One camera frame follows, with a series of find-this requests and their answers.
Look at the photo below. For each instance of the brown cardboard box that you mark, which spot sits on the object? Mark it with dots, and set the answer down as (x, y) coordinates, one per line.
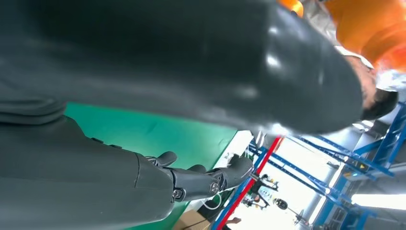
(190, 220)

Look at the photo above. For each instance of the long ceiling light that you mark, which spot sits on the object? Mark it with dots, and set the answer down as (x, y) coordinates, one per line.
(377, 201)

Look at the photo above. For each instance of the person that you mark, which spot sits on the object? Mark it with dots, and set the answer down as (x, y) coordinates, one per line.
(233, 221)
(380, 104)

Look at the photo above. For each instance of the green table mat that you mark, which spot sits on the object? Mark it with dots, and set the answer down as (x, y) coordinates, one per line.
(158, 133)

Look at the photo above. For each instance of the blue steel rack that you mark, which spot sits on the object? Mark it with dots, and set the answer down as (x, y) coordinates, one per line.
(349, 158)

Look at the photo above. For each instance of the red pole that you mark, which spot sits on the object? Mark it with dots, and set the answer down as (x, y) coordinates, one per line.
(253, 181)

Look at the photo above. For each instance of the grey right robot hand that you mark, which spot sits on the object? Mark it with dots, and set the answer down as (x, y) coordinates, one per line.
(158, 57)

